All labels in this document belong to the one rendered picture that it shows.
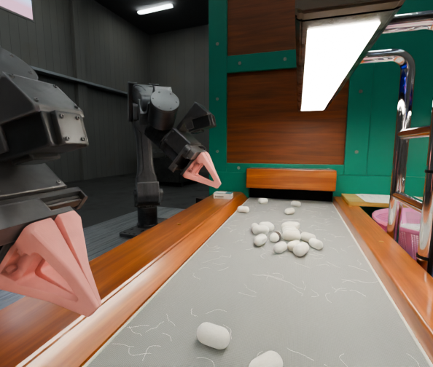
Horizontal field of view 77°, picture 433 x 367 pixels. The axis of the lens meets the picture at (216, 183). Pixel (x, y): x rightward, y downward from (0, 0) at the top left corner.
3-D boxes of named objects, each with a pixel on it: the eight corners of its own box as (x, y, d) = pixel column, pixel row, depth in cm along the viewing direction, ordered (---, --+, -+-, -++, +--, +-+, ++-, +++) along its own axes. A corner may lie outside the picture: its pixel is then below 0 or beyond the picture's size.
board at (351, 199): (348, 205, 80) (348, 201, 80) (340, 196, 94) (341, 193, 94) (488, 212, 70) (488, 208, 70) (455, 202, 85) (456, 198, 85)
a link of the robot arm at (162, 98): (190, 111, 54) (181, 70, 59) (146, 109, 51) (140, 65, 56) (179, 146, 63) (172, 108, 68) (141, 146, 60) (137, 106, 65)
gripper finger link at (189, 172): (234, 172, 62) (204, 145, 64) (226, 175, 56) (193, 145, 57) (216, 194, 64) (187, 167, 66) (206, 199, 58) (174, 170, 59)
